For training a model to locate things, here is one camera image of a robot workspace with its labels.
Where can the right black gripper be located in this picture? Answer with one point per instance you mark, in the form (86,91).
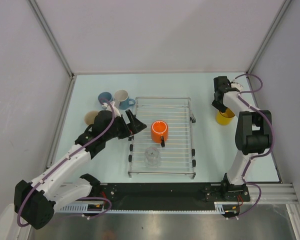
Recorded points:
(221,108)

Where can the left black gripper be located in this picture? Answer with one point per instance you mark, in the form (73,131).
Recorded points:
(135,125)

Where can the orange ceramic mug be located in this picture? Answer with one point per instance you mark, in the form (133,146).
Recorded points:
(159,132)

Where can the blue textured ceramic mug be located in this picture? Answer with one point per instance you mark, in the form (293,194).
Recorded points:
(122,100)

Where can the yellow ceramic mug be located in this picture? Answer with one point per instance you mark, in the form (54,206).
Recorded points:
(224,118)

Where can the clear glass cup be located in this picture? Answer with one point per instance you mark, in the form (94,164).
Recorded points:
(152,157)

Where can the blue-grey plastic tumbler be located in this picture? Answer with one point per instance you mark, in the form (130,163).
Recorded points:
(105,97)

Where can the beige ceramic mug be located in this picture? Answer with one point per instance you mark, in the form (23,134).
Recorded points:
(89,118)

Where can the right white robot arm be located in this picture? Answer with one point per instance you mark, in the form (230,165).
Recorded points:
(254,135)

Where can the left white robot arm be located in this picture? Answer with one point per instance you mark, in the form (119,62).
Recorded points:
(36,202)

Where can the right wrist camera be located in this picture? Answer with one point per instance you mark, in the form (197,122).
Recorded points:
(237,85)

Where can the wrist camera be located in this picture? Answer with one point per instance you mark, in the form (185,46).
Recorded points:
(111,106)
(237,85)

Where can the metal wire dish rack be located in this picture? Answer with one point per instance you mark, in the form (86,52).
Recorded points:
(178,155)

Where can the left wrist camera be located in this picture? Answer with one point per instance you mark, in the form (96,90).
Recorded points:
(111,106)

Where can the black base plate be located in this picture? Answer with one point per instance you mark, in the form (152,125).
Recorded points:
(184,196)

